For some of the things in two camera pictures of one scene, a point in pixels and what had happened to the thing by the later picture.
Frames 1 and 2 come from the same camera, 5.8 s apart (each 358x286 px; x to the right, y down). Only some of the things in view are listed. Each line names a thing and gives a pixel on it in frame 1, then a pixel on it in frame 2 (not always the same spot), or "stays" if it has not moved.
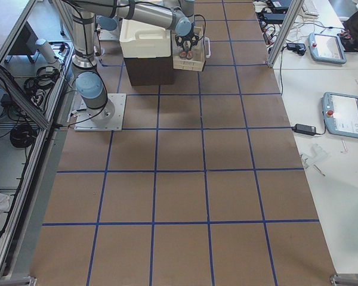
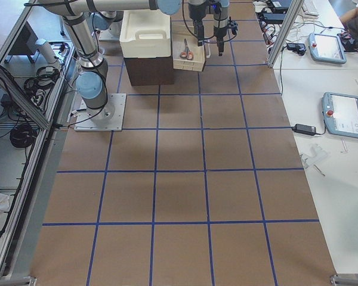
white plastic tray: [139, 40] stays
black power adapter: [274, 18] stays
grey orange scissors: [187, 53] stays
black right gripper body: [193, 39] -> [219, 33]
